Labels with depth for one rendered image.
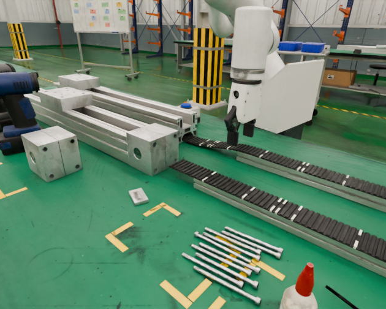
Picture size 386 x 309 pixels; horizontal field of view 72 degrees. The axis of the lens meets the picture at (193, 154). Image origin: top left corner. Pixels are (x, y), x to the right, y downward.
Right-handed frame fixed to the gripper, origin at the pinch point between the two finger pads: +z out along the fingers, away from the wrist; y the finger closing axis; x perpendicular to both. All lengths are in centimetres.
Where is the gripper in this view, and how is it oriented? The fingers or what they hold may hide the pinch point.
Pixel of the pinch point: (240, 136)
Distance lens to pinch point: 75.5
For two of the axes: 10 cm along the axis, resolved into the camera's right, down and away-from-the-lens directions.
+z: -0.2, 9.0, 4.3
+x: -7.7, -2.9, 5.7
